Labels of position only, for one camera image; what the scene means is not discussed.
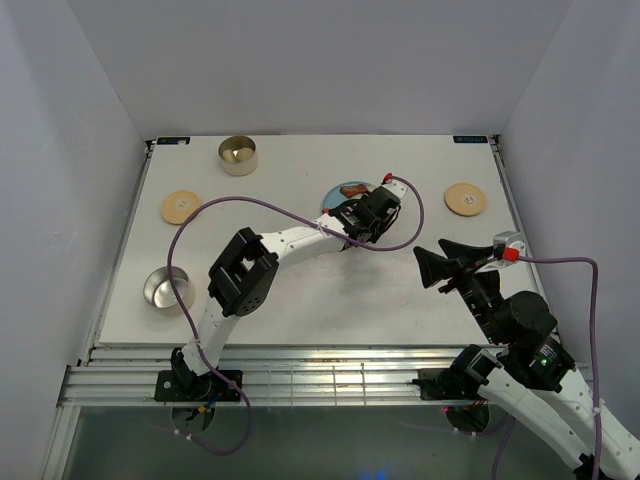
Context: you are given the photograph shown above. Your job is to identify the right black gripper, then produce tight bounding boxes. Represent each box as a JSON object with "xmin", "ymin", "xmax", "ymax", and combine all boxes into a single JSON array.
[{"xmin": 411, "ymin": 237, "xmax": 505, "ymax": 343}]

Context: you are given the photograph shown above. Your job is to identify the ceramic food plate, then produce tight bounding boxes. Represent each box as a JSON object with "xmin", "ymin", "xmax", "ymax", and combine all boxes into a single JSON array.
[{"xmin": 321, "ymin": 181, "xmax": 376, "ymax": 214}]

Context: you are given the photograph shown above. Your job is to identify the rice ball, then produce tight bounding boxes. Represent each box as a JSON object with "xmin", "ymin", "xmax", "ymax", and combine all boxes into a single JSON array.
[
  {"xmin": 235, "ymin": 147, "xmax": 255, "ymax": 163},
  {"xmin": 221, "ymin": 149, "xmax": 238, "ymax": 163}
]

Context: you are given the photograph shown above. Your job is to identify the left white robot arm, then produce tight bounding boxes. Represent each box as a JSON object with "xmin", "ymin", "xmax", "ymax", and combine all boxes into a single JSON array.
[{"xmin": 171, "ymin": 179, "xmax": 408, "ymax": 400}]

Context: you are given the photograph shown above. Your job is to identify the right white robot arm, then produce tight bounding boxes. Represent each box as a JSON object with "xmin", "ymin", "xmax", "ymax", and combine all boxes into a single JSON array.
[{"xmin": 413, "ymin": 232, "xmax": 639, "ymax": 479}]

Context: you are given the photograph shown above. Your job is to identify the far steel lunch bowl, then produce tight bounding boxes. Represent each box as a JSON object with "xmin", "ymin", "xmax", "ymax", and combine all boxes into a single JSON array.
[{"xmin": 218, "ymin": 135, "xmax": 259, "ymax": 177}]

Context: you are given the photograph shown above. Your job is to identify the steel lunch bowl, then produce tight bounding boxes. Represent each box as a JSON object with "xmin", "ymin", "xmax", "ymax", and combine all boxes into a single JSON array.
[
  {"xmin": 143, "ymin": 266, "xmax": 195, "ymax": 316},
  {"xmin": 218, "ymin": 135, "xmax": 259, "ymax": 177}
]

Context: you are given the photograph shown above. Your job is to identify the near steel lunch bowl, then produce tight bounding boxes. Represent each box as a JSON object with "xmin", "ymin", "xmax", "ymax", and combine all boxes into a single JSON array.
[{"xmin": 143, "ymin": 266, "xmax": 195, "ymax": 316}]

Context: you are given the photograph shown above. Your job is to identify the meat piece on bone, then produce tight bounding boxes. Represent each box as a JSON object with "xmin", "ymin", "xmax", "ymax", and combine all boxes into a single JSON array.
[{"xmin": 339, "ymin": 183, "xmax": 369, "ymax": 199}]

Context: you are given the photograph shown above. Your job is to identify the right wooden lid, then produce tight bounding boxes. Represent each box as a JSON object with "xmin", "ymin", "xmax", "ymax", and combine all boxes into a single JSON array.
[{"xmin": 444, "ymin": 183, "xmax": 488, "ymax": 217}]

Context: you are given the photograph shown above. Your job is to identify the wooden lid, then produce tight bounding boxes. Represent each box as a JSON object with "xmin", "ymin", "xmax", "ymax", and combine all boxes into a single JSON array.
[
  {"xmin": 444, "ymin": 183, "xmax": 488, "ymax": 217},
  {"xmin": 160, "ymin": 190, "xmax": 201, "ymax": 225}
]

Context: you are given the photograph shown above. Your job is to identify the right blue label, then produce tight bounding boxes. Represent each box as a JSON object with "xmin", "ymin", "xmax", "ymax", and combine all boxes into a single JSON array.
[{"xmin": 452, "ymin": 135, "xmax": 488, "ymax": 144}]

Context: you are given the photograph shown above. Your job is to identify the blue label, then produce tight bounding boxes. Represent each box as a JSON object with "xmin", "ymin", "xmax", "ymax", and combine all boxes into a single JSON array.
[
  {"xmin": 156, "ymin": 137, "xmax": 191, "ymax": 146},
  {"xmin": 452, "ymin": 135, "xmax": 488, "ymax": 144}
]

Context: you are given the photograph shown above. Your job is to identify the left wooden lid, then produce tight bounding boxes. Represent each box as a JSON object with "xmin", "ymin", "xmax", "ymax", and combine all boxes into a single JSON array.
[{"xmin": 160, "ymin": 190, "xmax": 201, "ymax": 225}]

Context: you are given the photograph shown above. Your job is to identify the left blue label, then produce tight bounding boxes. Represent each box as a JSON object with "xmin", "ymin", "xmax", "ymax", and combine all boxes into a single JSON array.
[{"xmin": 156, "ymin": 137, "xmax": 191, "ymax": 146}]

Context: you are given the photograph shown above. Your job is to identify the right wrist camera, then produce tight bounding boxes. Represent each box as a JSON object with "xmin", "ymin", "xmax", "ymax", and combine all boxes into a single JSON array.
[{"xmin": 493, "ymin": 231, "xmax": 526, "ymax": 269}]

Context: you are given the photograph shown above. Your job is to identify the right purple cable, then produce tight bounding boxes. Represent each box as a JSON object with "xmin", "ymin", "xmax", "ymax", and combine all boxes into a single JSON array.
[{"xmin": 489, "ymin": 255, "xmax": 601, "ymax": 480}]

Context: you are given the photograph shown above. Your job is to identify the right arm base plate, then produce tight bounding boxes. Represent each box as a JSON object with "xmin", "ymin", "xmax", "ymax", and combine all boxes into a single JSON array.
[{"xmin": 411, "ymin": 368, "xmax": 489, "ymax": 401}]

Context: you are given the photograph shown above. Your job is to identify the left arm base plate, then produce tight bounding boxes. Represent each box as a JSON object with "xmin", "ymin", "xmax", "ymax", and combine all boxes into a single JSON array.
[{"xmin": 153, "ymin": 370, "xmax": 241, "ymax": 404}]

